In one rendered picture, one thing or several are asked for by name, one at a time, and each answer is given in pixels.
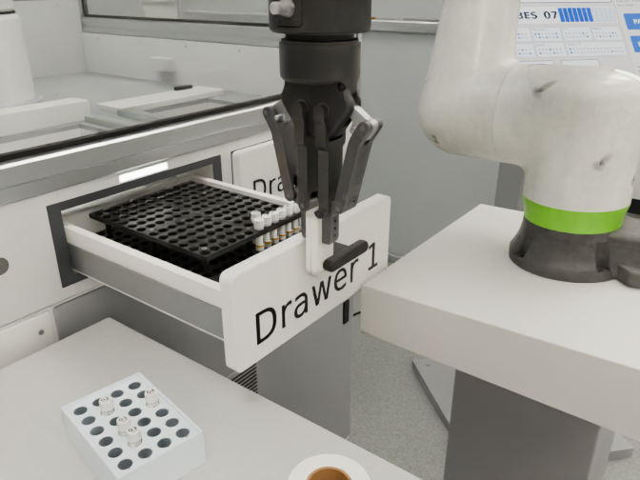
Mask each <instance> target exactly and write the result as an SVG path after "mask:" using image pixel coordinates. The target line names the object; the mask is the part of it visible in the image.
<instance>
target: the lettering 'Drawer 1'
mask: <svg viewBox="0 0 640 480"><path fill-rule="evenodd" d="M371 248H372V264H371V267H369V270H371V269H373V268H374V267H376V266H377V263H375V264H374V252H375V242H373V243H372V244H371V245H370V246H369V249H371ZM356 262H358V258H357V259H356V260H355V261H354V262H351V263H350V282H352V275H353V266H354V264H355V263H356ZM341 271H343V272H344V276H342V277H341V278H339V279H338V280H337V277H338V274H339V273H340V272H341ZM345 277H347V271H346V269H345V268H342V269H340V270H339V271H338V272H337V273H336V275H335V279H334V288H335V289H336V290H338V291H340V290H341V289H343V288H344V287H345V286H346V283H345V284H344V285H343V286H342V287H341V288H338V287H337V283H338V282H339V281H341V280H342V279H344V278H345ZM330 279H331V276H329V281H328V286H327V292H326V290H325V285H324V280H323V281H321V282H320V287H319V292H318V298H317V295H316V290H315V286H313V287H312V292H313V296H314V301H315V306H317V305H319V301H320V295H321V289H323V293H324V298H325V300H326V299H328V296H329V290H330ZM302 296H304V297H305V300H304V301H302V302H301V303H299V304H298V305H297V307H296V308H295V311H294V316H295V318H300V317H301V316H302V315H303V314H304V313H306V312H308V296H307V294H306V293H305V292H303V293H301V294H299V295H298V296H297V297H296V298H295V302H296V301H297V300H298V299H299V298H300V297H302ZM304 303H305V307H304V310H303V312H302V313H301V314H298V313H297V311H298V308H299V307H300V306H301V305H303V304H304ZM289 304H291V300H289V302H288V303H287V304H286V306H285V305H283V306H282V329H283V328H284V327H285V326H286V319H285V312H286V308H287V306H288V305H289ZM267 311H270V312H271V313H272V318H273V323H272V328H271V330H270V332H269V334H268V335H266V336H265V337H264V338H262V339H261V336H260V315H262V314H263V313H265V312H267ZM255 317H256V336H257V346H258V345H259V344H261V343H262V342H264V341H265V340H267V339H268V338H269V337H270V336H271V335H272V333H273V332H274V329H275V327H276V311H275V309H274V308H266V309H264V310H261V311H260V312H258V313H256V314H255Z"/></svg>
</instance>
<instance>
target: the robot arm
mask: <svg viewBox="0 0 640 480"><path fill-rule="evenodd" d="M520 2H521V0H443V5H442V9H441V14H440V19H439V24H438V29H437V32H436V37H435V41H434V46H433V50H432V53H431V57H430V63H429V67H428V71H427V75H426V79H425V83H424V86H423V89H422V93H421V96H420V100H419V106H418V115H419V121H420V125H421V128H422V130H423V132H424V133H425V135H426V136H427V137H428V139H429V140H430V141H431V142H432V144H433V145H434V146H435V147H437V148H438V149H440V150H442V151H445V152H447V153H450V154H455V155H462V156H468V157H473V158H479V159H485V160H491V161H496V162H502V163H509V164H514V165H517V166H519V167H521V168H522V170H523V172H524V182H523V191H522V196H523V201H524V216H523V220H522V223H521V226H520V228H519V230H518V232H517V233H516V234H515V236H514V237H513V238H512V239H511V240H510V248H509V256H510V260H511V261H512V262H513V263H514V264H515V265H516V266H518V267H519V268H521V269H523V270H525V271H528V272H530V273H532V274H535V275H538V276H541V277H545V278H548V279H551V280H557V281H563V282H570V283H600V282H607V281H610V280H613V279H617V280H618V281H620V282H622V283H623V284H625V285H627V286H629V287H632V288H637V289H640V219H636V218H629V217H625V215H626V213H627V211H628V209H629V207H630V203H631V198H632V194H633V188H634V185H635V179H636V174H637V169H638V164H639V159H640V75H638V74H635V73H632V72H629V71H626V70H620V69H615V68H609V67H597V66H575V65H553V64H525V63H521V62H519V61H518V60H517V58H516V43H517V32H518V20H519V11H520ZM370 26H371V0H269V28H270V30H271V31H272V32H275V33H283V34H286V37H284V38H282V39H281V41H280V42H279V68H280V76H281V78H282V79H283V80H285V85H284V88H283V90H282V93H281V100H279V101H278V102H277V103H275V104H274V105H272V106H268V107H264V108H263V115H264V117H265V119H266V121H267V123H268V125H269V127H270V131H271V136H272V141H273V145H274V149H275V154H276V159H277V163H278V168H279V172H280V176H281V181H282V186H283V191H284V194H285V198H286V199H287V200H288V201H293V202H294V203H296V204H297V205H298V207H299V209H300V210H301V227H302V228H301V232H302V235H303V237H304V238H306V249H307V273H309V274H312V275H315V276H317V275H319V274H321V273H322V272H324V271H325V270H324V269H323V263H324V261H325V260H326V259H327V258H329V257H330V256H332V255H333V243H334V242H335V241H337V239H338V237H339V214H342V213H344V212H346V211H348V210H351V209H353V208H354V207H356V205H357V201H358V197H359V193H360V189H361V186H362V182H363V178H364V174H365V171H366V167H367V164H368V160H369V156H370V149H371V145H372V141H373V140H374V138H375V137H376V135H377V134H378V132H379V131H380V129H382V127H383V122H382V120H381V119H380V118H379V117H375V118H371V117H370V116H369V115H368V114H367V113H366V112H365V111H364V110H363V109H362V108H361V98H360V96H359V93H358V90H357V83H358V79H359V76H360V65H361V42H360V41H359V39H358V38H356V37H354V34H356V33H364V32H368V31H369V30H370ZM351 121H352V125H351V128H350V133H351V137H350V140H349V142H348V145H347V150H346V154H345V158H344V163H343V146H344V144H345V142H346V129H347V127H348V126H349V124H350V122H351ZM294 186H295V187H294Z"/></svg>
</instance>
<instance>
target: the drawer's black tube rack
mask: <svg viewBox="0 0 640 480"><path fill-rule="evenodd" d="M279 208H284V206H282V205H278V204H274V203H272V202H268V201H264V200H261V199H257V198H253V197H250V196H247V195H244V194H240V193H236V192H232V191H229V190H222V189H219V188H216V187H212V186H209V185H205V184H201V183H198V182H194V181H188V182H185V183H182V184H179V185H176V186H173V187H170V188H166V189H163V190H159V191H156V192H153V193H150V194H147V195H144V196H141V197H138V198H135V199H132V200H129V201H126V202H123V203H120V204H117V205H114V206H111V207H108V208H105V209H102V210H98V211H95V212H92V213H89V216H90V218H91V219H94V220H96V221H99V222H102V223H104V224H106V229H105V230H100V231H98V232H96V233H95V234H98V235H100V236H103V237H105V238H108V239H109V240H112V241H114V242H117V243H119V244H122V245H124V246H127V247H129V248H132V249H134V250H138V251H141V252H143V253H145V254H147V255H150V256H152V257H155V258H157V259H160V260H162V261H165V262H168V263H170V264H173V265H174V266H177V267H179V268H182V269H184V270H188V271H191V272H193V273H196V274H198V275H201V276H203V277H206V278H208V279H210V280H212V281H215V282H217V283H220V282H219V278H220V275H221V273H222V272H223V271H224V270H226V269H228V268H230V267H232V266H234V265H236V264H238V263H240V262H242V261H244V260H246V259H248V258H250V257H252V256H253V255H255V254H257V253H259V252H261V251H258V250H256V246H255V244H253V240H251V241H249V242H248V243H246V244H244V245H242V246H240V247H237V248H235V249H233V250H230V251H228V252H226V253H224V254H222V255H219V256H217V257H215V258H213V259H211V260H209V261H208V262H206V261H203V260H200V259H198V258H195V255H194V253H195V252H197V251H199V250H205V249H206V248H207V247H209V246H211V245H213V244H215V243H218V242H220V241H222V240H224V239H227V238H229V237H231V236H233V235H235V234H237V233H239V232H241V231H243V230H251V227H254V223H252V222H251V213H252V212H253V211H260V212H261V218H262V215H263V214H269V213H270V211H274V210H275V211H276V210H277V209H279Z"/></svg>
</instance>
